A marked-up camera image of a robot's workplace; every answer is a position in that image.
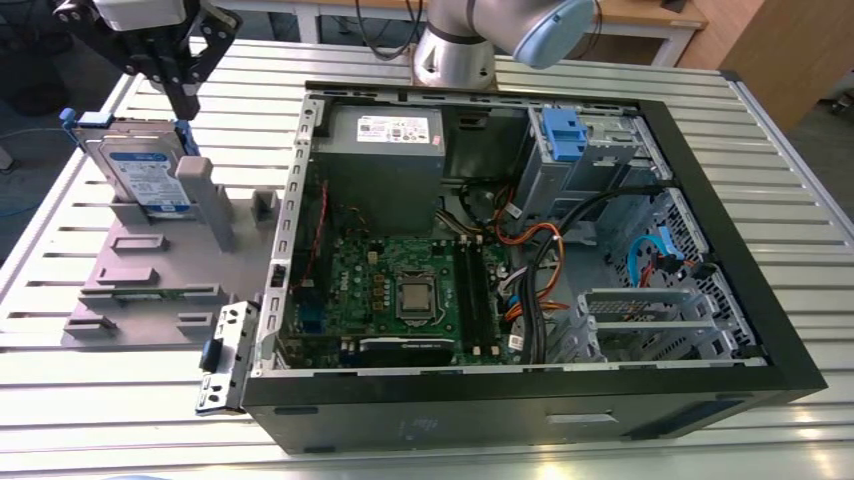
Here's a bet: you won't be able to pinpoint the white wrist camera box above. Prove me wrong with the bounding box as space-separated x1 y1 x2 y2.
91 0 187 33

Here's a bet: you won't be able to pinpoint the red black twisted wire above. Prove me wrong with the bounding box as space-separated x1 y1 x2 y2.
303 179 332 289

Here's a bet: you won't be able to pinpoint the black graphics card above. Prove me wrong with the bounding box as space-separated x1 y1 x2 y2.
339 337 455 369

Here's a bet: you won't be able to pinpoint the green motherboard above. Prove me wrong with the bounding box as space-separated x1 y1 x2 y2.
276 234 528 369

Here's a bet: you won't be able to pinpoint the black case fan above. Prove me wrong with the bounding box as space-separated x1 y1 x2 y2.
292 174 335 296

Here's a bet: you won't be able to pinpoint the CPU socket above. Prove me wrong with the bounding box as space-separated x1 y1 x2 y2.
391 268 447 327

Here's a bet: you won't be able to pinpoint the yellow black power wires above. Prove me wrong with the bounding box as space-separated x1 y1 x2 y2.
432 207 499 240

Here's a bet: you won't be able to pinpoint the wooden desk white frame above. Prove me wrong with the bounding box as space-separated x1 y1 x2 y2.
265 0 710 69

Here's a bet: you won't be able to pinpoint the wooden cabinet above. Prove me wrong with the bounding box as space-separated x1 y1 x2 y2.
676 0 854 132

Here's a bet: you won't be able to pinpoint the metal disk bay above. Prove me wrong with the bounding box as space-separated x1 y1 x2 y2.
572 287 766 364

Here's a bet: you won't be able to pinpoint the metal card retainer bracket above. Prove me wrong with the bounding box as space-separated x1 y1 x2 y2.
195 299 263 416

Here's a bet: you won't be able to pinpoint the black RAM slot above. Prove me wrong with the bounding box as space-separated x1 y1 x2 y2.
454 234 483 357
471 234 502 357

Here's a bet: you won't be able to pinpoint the green RAM stick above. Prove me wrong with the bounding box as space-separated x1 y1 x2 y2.
112 287 188 303

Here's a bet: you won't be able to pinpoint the grey parts rack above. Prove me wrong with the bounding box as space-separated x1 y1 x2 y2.
59 155 285 349

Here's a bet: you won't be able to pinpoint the grey metal drive cage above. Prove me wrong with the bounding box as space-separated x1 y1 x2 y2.
516 102 672 236

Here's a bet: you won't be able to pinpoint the orange wire bundle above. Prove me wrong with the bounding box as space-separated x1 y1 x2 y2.
496 222 572 321

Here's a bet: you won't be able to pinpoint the silver CPU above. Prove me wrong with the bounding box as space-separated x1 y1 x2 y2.
397 280 439 315

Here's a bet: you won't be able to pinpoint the hard disk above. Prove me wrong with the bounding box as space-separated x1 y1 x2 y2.
59 107 201 221

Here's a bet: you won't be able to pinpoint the black open PC case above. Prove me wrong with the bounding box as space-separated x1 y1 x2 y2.
239 79 828 456

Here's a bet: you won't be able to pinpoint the blue expansion slot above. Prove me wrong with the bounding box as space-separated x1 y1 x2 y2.
297 302 327 335

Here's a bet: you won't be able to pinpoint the grey power supply unit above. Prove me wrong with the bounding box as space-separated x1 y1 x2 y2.
309 104 448 239

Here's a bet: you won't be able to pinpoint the power wire black connector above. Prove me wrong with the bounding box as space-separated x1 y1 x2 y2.
650 252 722 286

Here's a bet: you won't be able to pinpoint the thin multicoloured fan wire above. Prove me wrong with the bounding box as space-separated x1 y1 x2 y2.
336 202 373 236

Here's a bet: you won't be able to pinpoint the blue data wire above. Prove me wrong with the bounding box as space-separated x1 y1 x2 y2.
624 225 688 291

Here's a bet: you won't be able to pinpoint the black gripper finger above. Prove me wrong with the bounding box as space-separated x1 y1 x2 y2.
165 5 243 121
52 0 188 120

